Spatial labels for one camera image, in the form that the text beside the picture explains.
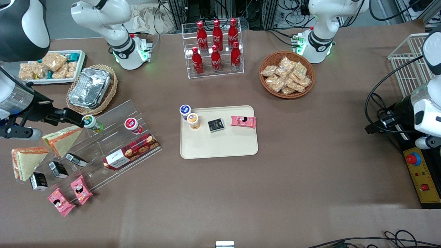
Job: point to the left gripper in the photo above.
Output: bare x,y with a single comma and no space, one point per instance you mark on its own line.
400,108

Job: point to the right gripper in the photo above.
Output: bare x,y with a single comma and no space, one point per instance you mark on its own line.
38,109

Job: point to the triangle sandwich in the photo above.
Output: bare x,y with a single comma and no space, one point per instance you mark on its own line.
63,141
29,163

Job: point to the beige plastic tray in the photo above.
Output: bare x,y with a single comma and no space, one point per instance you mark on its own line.
220,146

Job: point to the green lid cup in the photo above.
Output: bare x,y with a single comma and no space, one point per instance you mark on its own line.
90,122

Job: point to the stacked foil containers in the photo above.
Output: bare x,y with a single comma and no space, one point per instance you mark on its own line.
89,88

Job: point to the small black box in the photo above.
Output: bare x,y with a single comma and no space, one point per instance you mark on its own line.
76,159
38,181
216,125
58,169

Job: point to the clear rice cracker packet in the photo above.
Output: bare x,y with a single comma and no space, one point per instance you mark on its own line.
305,82
71,69
60,73
299,70
268,71
286,63
26,72
274,83
288,91
54,60
295,86
39,71

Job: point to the clear acrylic stepped shelf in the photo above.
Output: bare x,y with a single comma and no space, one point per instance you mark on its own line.
110,137

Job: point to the oval light wicker basket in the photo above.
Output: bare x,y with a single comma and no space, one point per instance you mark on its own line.
110,93

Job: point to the white rectangular bin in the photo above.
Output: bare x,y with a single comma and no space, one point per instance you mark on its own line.
82,65

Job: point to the teal snack packet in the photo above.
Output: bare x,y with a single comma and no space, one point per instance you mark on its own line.
73,56

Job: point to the yellow emergency stop box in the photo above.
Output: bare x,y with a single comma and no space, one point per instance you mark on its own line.
422,175

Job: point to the red lid cup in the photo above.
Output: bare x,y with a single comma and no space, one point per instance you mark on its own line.
132,124

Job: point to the pink snack pack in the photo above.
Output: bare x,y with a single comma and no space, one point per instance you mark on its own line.
61,202
81,190
243,122

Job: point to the red plaid cookie box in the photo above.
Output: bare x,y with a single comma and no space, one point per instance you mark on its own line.
132,151

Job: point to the round brown wicker basket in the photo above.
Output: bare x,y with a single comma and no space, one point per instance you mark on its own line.
310,89

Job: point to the blue lid cup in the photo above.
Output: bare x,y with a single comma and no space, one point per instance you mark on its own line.
185,110

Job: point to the orange lid cup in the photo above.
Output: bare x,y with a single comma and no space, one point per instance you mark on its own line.
193,120

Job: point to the beige cloth bag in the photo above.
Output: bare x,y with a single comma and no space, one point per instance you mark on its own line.
148,20

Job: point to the red cola bottle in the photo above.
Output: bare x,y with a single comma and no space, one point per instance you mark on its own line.
217,34
233,32
197,63
235,58
202,36
216,60

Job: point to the clear acrylic bottle rack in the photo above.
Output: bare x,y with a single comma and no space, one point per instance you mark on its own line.
224,74

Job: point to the small white device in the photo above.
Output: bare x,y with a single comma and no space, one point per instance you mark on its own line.
225,244

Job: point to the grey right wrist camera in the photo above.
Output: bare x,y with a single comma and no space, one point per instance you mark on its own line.
20,133

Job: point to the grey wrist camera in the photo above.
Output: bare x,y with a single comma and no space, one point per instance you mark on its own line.
427,142
20,133

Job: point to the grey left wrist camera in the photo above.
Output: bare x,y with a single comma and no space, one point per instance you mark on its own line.
427,142

